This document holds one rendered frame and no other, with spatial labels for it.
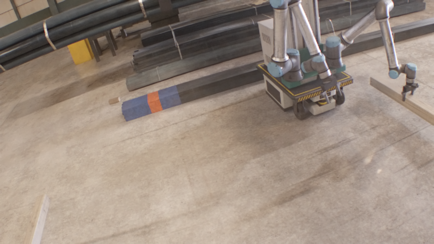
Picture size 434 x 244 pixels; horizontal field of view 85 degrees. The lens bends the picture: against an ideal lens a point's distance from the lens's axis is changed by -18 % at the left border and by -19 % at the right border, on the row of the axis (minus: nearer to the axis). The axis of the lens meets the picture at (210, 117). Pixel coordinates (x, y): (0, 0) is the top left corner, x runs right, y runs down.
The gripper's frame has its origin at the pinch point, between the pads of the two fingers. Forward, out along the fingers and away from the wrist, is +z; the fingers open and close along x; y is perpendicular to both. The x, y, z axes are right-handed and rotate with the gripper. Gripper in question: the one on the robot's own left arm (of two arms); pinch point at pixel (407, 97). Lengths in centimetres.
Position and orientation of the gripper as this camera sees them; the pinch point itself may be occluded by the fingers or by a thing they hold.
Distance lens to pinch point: 295.9
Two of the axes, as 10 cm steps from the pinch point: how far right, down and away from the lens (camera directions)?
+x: -9.5, 3.1, -0.9
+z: 2.2, 8.2, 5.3
